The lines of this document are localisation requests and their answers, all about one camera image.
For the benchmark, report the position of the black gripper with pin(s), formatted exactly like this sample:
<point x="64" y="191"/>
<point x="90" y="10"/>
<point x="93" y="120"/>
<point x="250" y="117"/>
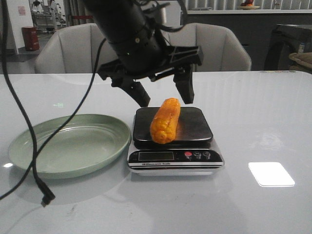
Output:
<point x="178" y="61"/>

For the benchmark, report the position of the orange corn cob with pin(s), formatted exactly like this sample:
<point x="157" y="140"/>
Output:
<point x="164" y="124"/>

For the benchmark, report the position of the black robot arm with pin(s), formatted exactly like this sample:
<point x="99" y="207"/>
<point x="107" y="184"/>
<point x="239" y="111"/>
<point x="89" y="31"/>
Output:
<point x="136" y="37"/>

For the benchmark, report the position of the right grey upholstered chair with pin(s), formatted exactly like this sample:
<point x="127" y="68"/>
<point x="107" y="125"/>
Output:
<point x="222" y="51"/>

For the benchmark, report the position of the grey upholstered chair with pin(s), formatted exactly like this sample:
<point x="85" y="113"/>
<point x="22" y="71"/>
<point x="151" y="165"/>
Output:
<point x="222" y="51"/>
<point x="70" y="50"/>

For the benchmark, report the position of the black silver kitchen scale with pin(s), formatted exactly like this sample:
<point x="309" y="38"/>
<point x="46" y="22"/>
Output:
<point x="194" y="152"/>

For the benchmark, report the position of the left grey upholstered chair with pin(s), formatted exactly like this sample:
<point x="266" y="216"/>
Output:
<point x="70" y="50"/>

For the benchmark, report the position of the pale green plate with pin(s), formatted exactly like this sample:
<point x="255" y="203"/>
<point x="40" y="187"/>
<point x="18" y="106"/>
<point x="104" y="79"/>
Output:
<point x="88" y="143"/>

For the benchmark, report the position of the red barrier belt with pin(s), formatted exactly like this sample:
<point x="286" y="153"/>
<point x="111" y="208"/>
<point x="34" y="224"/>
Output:
<point x="82" y="17"/>

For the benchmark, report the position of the dark grey counter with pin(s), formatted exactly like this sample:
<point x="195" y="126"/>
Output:
<point x="252" y="27"/>

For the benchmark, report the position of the fruit plate on counter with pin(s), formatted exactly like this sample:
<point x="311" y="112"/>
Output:
<point x="248" y="5"/>

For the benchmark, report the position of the red bin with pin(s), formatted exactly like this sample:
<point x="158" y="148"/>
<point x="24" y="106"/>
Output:
<point x="30" y="38"/>

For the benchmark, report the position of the dark appliance at right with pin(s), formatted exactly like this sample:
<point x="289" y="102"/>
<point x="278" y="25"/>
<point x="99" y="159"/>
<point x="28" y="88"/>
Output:
<point x="285" y="40"/>

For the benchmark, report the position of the tan cushion at right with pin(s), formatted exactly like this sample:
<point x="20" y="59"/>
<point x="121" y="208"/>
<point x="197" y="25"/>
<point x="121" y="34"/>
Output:
<point x="301" y="62"/>

